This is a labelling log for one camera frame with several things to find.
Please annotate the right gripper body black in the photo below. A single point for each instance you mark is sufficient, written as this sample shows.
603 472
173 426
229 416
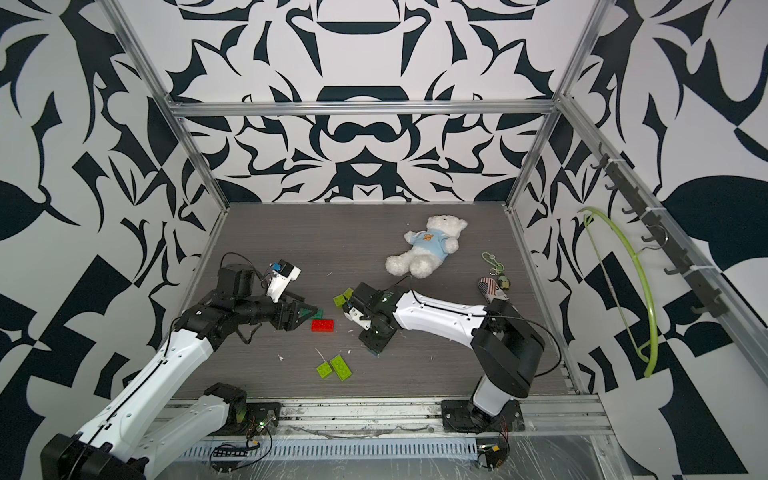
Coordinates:
372 318

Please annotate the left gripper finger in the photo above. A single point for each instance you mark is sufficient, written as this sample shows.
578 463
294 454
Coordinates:
303 297
295 318

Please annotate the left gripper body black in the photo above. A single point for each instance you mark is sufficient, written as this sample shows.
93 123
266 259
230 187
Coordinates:
288 312

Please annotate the red lego brick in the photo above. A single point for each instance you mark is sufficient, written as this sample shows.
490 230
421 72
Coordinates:
322 326

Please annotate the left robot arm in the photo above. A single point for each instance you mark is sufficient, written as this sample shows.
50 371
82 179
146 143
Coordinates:
118 442

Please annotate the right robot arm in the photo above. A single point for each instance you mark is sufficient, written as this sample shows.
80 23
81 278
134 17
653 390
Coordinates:
512 351

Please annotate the long lime lego brick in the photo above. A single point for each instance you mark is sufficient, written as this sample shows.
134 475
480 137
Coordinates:
340 368

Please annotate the white teddy bear blue shirt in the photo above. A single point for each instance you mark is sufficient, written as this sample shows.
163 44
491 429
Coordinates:
429 248

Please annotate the black usb hub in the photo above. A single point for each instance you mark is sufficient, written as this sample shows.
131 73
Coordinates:
229 451

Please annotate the black connector box right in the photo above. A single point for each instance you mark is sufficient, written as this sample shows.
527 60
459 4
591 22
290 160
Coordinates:
491 456

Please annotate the green plastic hanger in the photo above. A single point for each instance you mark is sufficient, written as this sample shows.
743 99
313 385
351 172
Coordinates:
647 352

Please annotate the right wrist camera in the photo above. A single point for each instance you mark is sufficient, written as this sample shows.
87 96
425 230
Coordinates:
355 316

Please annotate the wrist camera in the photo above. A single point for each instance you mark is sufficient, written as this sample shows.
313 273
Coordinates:
355 316
280 275

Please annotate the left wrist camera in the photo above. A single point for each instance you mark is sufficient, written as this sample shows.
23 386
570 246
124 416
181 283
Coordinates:
280 275

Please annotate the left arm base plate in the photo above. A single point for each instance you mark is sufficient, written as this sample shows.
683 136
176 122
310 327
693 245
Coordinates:
249 419

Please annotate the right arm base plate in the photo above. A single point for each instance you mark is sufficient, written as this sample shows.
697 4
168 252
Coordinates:
462 416

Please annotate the white slotted cable duct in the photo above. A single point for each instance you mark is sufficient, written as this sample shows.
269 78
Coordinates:
286 449

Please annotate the black wall hook rail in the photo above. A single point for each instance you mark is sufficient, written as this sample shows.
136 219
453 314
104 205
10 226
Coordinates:
662 238

